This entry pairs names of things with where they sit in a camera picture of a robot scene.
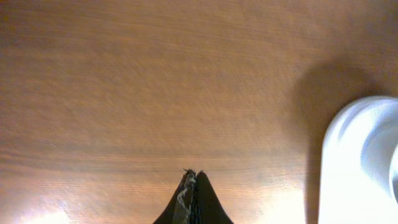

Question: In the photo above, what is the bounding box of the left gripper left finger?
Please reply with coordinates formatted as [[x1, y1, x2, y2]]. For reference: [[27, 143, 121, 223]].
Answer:
[[154, 169, 197, 224]]

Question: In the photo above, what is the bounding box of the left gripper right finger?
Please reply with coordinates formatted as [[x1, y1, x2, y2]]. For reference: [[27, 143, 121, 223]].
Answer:
[[197, 171, 233, 224]]

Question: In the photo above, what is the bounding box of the white digital kitchen scale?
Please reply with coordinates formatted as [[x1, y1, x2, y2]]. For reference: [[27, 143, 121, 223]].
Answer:
[[318, 102, 397, 223]]

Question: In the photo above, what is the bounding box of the white round bowl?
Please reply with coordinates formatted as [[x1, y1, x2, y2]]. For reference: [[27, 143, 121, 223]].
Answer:
[[338, 96, 397, 204]]

